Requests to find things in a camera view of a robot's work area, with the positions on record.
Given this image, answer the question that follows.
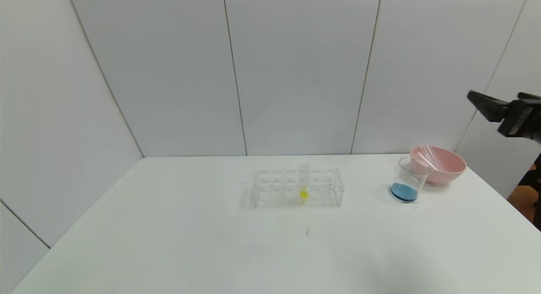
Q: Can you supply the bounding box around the yellow pigment test tube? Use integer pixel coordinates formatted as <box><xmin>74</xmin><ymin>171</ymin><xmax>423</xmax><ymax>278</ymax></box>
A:
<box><xmin>298</xmin><ymin>164</ymin><xmax>312</xmax><ymax>204</ymax></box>

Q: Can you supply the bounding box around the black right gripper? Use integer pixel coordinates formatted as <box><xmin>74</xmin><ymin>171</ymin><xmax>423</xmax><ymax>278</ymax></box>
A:
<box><xmin>467</xmin><ymin>90</ymin><xmax>541</xmax><ymax>144</ymax></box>

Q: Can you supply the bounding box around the clear plastic measuring beaker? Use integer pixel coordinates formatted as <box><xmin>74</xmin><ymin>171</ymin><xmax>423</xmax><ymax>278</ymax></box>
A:
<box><xmin>389</xmin><ymin>156</ymin><xmax>432</xmax><ymax>204</ymax></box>

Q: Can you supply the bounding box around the clear plastic test tube rack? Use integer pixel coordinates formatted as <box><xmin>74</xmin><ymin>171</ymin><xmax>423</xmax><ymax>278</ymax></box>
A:
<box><xmin>252</xmin><ymin>168</ymin><xmax>345</xmax><ymax>209</ymax></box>

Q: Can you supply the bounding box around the red pigment test tube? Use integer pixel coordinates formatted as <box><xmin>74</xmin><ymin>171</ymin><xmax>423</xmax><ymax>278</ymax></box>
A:
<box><xmin>416</xmin><ymin>144</ymin><xmax>443</xmax><ymax>171</ymax></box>

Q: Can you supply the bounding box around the pink plastic bowl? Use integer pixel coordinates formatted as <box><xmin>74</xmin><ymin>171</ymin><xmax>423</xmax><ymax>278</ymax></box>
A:
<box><xmin>410</xmin><ymin>146</ymin><xmax>467</xmax><ymax>185</ymax></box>

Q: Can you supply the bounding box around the blue pigment test tube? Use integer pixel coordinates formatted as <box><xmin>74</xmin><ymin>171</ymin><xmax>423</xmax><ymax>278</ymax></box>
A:
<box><xmin>413</xmin><ymin>145</ymin><xmax>437</xmax><ymax>169</ymax></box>

